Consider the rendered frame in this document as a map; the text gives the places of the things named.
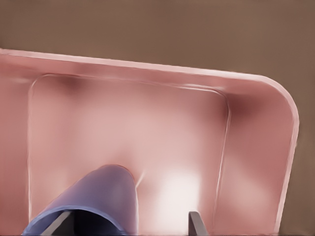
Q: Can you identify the pink plastic box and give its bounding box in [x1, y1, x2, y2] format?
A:
[0, 47, 300, 234]

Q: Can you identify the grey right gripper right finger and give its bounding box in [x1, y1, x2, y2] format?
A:
[188, 210, 207, 236]

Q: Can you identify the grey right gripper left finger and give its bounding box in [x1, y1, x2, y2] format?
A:
[42, 211, 71, 236]

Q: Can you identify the blue cup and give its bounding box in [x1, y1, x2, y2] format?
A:
[22, 164, 138, 236]

